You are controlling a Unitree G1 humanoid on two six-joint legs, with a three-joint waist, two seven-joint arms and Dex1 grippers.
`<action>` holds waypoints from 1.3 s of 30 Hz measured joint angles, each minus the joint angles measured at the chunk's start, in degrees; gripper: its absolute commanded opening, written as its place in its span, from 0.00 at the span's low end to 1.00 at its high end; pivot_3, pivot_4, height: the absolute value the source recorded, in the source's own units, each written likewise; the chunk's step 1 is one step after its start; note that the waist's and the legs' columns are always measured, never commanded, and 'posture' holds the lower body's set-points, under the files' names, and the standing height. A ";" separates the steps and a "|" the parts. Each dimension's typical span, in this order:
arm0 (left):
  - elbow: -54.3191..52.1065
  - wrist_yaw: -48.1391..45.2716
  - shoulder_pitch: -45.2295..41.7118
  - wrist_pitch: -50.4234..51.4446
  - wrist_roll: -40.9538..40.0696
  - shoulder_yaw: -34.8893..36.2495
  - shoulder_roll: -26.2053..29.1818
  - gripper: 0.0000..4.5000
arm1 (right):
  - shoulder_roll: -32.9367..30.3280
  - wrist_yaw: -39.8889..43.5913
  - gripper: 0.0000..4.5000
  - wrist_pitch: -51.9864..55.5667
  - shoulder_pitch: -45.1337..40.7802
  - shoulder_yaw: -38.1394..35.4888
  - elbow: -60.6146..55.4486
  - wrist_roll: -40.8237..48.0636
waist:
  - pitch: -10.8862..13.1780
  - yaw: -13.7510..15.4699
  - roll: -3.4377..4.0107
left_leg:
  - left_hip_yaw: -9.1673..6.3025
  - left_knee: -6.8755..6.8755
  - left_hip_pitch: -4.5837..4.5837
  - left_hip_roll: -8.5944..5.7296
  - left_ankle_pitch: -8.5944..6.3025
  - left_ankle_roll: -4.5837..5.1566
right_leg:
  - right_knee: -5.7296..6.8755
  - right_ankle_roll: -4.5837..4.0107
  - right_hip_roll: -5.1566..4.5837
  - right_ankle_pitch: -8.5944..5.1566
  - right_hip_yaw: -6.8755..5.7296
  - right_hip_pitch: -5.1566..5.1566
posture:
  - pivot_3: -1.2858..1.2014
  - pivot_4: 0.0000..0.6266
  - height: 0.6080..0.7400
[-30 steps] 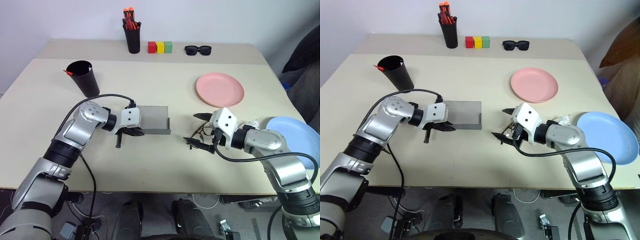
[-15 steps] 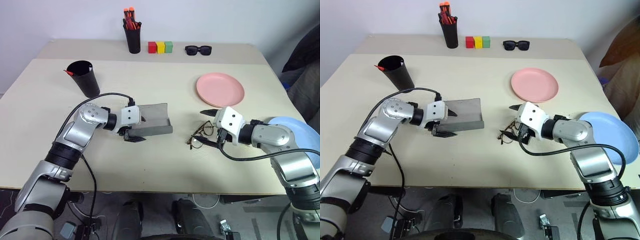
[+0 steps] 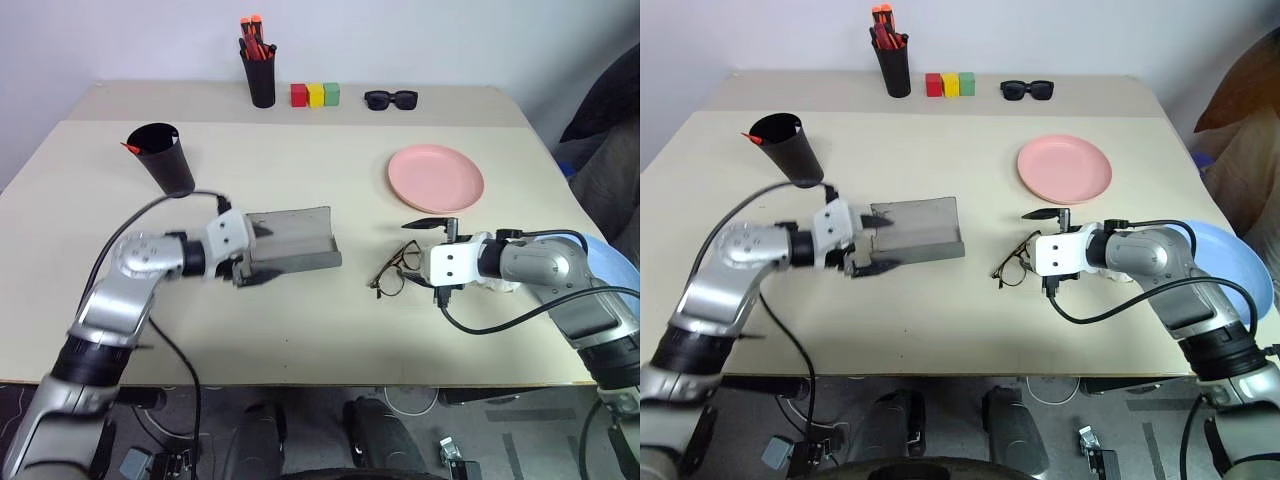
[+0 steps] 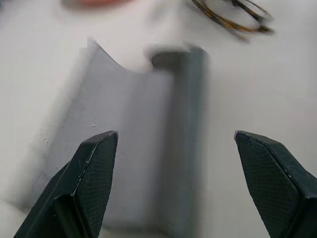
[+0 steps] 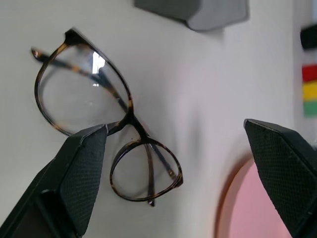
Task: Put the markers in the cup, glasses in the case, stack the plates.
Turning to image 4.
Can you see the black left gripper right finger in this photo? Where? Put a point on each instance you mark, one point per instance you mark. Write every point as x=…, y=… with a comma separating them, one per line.
x=272, y=183

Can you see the pink plate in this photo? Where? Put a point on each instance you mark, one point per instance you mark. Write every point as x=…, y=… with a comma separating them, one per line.
x=95, y=2

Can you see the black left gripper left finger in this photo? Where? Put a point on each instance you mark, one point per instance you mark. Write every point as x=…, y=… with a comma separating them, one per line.
x=84, y=188

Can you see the grey glasses case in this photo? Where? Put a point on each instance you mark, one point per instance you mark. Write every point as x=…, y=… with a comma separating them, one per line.
x=138, y=129

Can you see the tortoiseshell glasses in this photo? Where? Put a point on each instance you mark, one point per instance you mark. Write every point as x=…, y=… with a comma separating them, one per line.
x=232, y=18

